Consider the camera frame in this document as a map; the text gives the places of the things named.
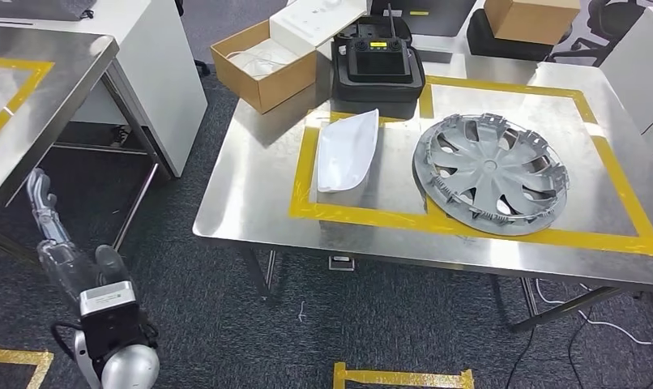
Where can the steel table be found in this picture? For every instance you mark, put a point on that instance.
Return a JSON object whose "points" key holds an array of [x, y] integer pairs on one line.
{"points": [[58, 86]]}

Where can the black remote controller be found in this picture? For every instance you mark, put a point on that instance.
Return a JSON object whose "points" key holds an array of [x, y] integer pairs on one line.
{"points": [[380, 64]]}

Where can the black office chair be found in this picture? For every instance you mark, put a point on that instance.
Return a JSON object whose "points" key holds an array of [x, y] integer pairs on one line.
{"points": [[611, 27]]}

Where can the yellow floor tape square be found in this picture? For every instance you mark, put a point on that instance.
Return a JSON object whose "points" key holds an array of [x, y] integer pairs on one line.
{"points": [[401, 377]]}

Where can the grey plastic wheel cover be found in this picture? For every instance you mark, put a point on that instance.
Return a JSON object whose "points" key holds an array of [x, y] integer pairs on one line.
{"points": [[487, 172]]}

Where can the black padded case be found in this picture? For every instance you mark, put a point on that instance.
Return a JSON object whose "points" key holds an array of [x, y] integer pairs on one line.
{"points": [[498, 49]]}

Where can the closed brown cardboard box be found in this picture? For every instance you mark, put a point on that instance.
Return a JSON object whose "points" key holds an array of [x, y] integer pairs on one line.
{"points": [[530, 21]]}

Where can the dark keyboard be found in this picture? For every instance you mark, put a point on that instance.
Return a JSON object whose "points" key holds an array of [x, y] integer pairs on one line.
{"points": [[31, 8]]}

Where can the small black flat object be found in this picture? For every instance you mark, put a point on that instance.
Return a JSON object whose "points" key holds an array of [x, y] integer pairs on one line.
{"points": [[434, 56]]}

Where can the dark grey flat case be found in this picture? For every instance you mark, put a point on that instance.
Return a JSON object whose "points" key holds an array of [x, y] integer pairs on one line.
{"points": [[439, 16]]}

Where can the white foam box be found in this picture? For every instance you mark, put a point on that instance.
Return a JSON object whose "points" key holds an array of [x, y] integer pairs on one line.
{"points": [[316, 24]]}

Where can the floor socket plate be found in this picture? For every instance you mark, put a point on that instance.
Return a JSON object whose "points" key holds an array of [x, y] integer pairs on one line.
{"points": [[341, 263]]}

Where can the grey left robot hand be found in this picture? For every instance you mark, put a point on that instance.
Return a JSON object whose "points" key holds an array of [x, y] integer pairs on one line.
{"points": [[74, 268]]}

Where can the black chair caster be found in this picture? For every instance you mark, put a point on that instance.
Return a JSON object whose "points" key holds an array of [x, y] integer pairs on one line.
{"points": [[202, 67]]}

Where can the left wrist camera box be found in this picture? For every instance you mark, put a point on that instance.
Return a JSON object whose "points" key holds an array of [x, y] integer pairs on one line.
{"points": [[109, 322]]}

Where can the black foam case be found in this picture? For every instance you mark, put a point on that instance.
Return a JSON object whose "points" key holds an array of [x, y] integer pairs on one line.
{"points": [[375, 91]]}

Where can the white cabinet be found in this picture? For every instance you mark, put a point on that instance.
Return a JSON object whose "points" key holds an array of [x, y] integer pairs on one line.
{"points": [[638, 64]]}

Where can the white desk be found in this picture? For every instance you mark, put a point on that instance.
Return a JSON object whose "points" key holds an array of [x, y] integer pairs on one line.
{"points": [[160, 70]]}

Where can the open brown cardboard box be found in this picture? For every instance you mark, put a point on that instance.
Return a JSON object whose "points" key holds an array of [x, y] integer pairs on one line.
{"points": [[273, 88]]}

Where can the yellow workbench tape frame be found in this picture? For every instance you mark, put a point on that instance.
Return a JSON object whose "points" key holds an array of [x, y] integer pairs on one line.
{"points": [[358, 216]]}

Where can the white round object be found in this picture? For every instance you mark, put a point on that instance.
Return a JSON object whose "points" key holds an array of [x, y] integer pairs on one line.
{"points": [[345, 153]]}

